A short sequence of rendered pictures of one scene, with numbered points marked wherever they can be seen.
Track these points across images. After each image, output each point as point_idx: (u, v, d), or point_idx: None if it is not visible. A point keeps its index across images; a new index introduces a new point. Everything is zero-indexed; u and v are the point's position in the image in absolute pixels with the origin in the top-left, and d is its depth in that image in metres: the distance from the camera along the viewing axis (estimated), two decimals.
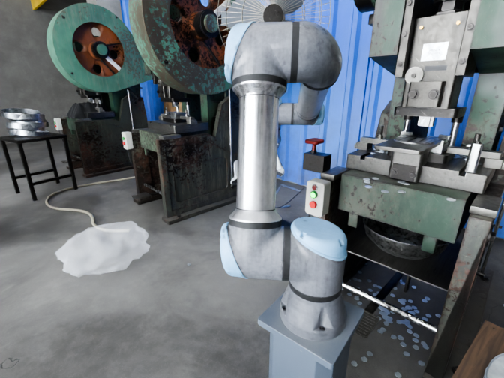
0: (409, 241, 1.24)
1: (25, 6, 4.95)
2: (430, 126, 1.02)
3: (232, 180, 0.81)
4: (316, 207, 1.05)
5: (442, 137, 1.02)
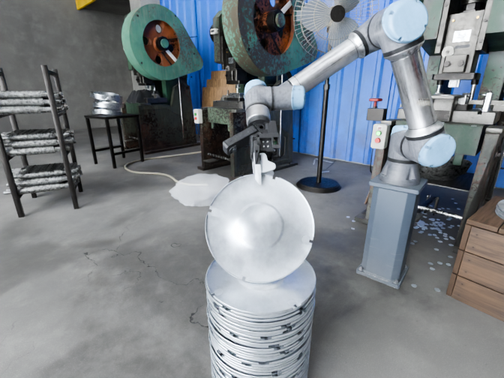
0: None
1: (70, 6, 5.46)
2: (457, 86, 1.53)
3: (261, 181, 0.77)
4: (379, 142, 1.56)
5: (465, 94, 1.54)
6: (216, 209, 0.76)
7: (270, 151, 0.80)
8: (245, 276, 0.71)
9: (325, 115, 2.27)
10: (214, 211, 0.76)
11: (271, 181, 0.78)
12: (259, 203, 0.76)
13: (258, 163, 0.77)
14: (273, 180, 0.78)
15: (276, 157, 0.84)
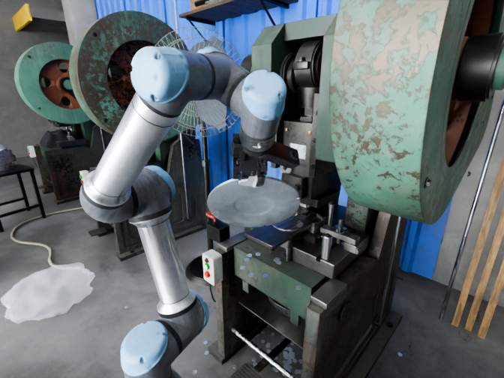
0: None
1: (7, 28, 5.08)
2: (307, 207, 1.16)
3: None
4: (208, 277, 1.19)
5: (319, 217, 1.16)
6: (292, 196, 0.85)
7: None
8: (263, 224, 0.99)
9: (207, 194, 1.89)
10: (293, 197, 0.85)
11: None
12: (253, 193, 0.83)
13: None
14: (240, 181, 0.78)
15: (234, 172, 0.69)
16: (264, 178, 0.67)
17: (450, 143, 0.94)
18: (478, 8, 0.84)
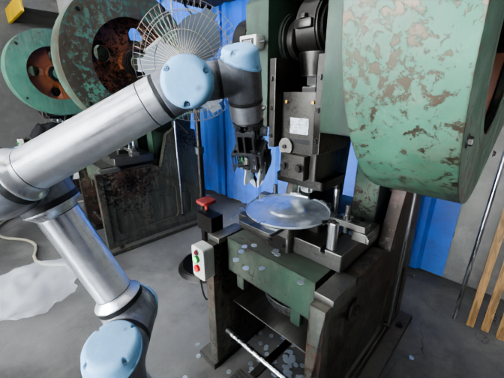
0: None
1: (0, 19, 4.95)
2: (310, 192, 1.02)
3: (253, 184, 0.78)
4: (199, 271, 1.05)
5: (322, 203, 1.03)
6: (317, 221, 0.89)
7: None
8: (308, 199, 1.07)
9: (201, 184, 1.76)
10: (319, 221, 0.89)
11: (262, 221, 0.89)
12: (280, 214, 0.93)
13: (244, 170, 0.76)
14: (261, 221, 0.89)
15: (254, 172, 0.67)
16: (271, 152, 0.71)
17: None
18: None
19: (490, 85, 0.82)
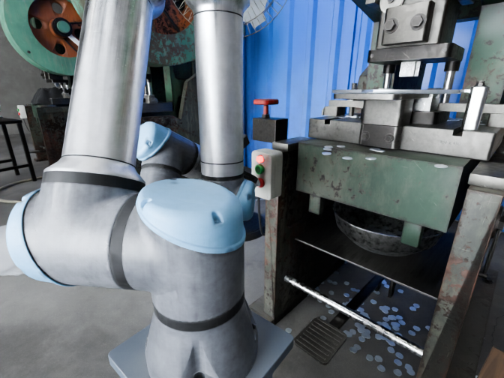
0: (392, 234, 0.97)
1: None
2: (416, 76, 0.75)
3: None
4: (263, 185, 0.79)
5: None
6: None
7: None
8: None
9: None
10: None
11: None
12: None
13: None
14: (369, 92, 0.62)
15: None
16: (247, 172, 0.68)
17: None
18: None
19: None
